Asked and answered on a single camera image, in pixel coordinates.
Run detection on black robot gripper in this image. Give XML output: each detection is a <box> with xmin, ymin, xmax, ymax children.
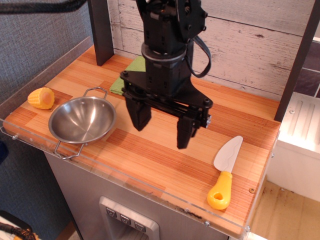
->
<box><xmin>120</xmin><ymin>43</ymin><xmax>213</xmax><ymax>149</ymax></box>

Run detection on orange handled toy knife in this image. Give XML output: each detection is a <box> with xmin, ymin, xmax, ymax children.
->
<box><xmin>207</xmin><ymin>135</ymin><xmax>243</xmax><ymax>210</ymax></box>

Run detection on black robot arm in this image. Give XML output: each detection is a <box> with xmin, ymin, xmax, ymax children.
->
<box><xmin>120</xmin><ymin>0</ymin><xmax>213</xmax><ymax>149</ymax></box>

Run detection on green folded cloth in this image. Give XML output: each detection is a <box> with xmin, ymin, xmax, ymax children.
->
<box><xmin>109</xmin><ymin>55</ymin><xmax>147</xmax><ymax>96</ymax></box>

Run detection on grey toy fridge cabinet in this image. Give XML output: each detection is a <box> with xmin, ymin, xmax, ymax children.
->
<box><xmin>45</xmin><ymin>153</ymin><xmax>229</xmax><ymax>240</ymax></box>

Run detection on silver dispenser button panel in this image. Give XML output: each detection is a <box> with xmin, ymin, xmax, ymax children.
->
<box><xmin>99</xmin><ymin>196</ymin><xmax>160</xmax><ymax>240</ymax></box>

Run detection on yellow toy corn cob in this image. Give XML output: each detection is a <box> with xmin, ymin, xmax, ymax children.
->
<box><xmin>27</xmin><ymin>87</ymin><xmax>55</xmax><ymax>110</ymax></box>

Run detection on white toy sink unit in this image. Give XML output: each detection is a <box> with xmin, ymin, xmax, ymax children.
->
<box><xmin>266</xmin><ymin>36</ymin><xmax>320</xmax><ymax>203</ymax></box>

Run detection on clear acrylic table guard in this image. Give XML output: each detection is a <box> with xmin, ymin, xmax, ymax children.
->
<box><xmin>0</xmin><ymin>118</ymin><xmax>281</xmax><ymax>236</ymax></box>

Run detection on orange black object bottom left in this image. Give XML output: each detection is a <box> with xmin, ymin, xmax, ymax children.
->
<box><xmin>0</xmin><ymin>222</ymin><xmax>39</xmax><ymax>240</ymax></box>

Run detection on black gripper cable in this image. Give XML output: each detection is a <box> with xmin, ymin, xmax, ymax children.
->
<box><xmin>186</xmin><ymin>34</ymin><xmax>213</xmax><ymax>79</ymax></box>

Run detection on stainless steel two-handled bowl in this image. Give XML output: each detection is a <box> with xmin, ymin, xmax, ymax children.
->
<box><xmin>48</xmin><ymin>86</ymin><xmax>117</xmax><ymax>160</ymax></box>

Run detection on dark left shelf post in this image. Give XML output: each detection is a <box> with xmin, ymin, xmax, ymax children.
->
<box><xmin>87</xmin><ymin>0</ymin><xmax>114</xmax><ymax>66</ymax></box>

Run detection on dark shelf post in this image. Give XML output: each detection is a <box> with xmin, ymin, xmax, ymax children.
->
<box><xmin>274</xmin><ymin>0</ymin><xmax>320</xmax><ymax>122</ymax></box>
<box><xmin>87</xmin><ymin>0</ymin><xmax>114</xmax><ymax>66</ymax></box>

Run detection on thick black braided cable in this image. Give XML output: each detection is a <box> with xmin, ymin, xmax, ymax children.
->
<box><xmin>0</xmin><ymin>0</ymin><xmax>87</xmax><ymax>15</ymax></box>

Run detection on dark right shelf post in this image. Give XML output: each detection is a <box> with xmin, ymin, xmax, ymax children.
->
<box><xmin>274</xmin><ymin>0</ymin><xmax>320</xmax><ymax>122</ymax></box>

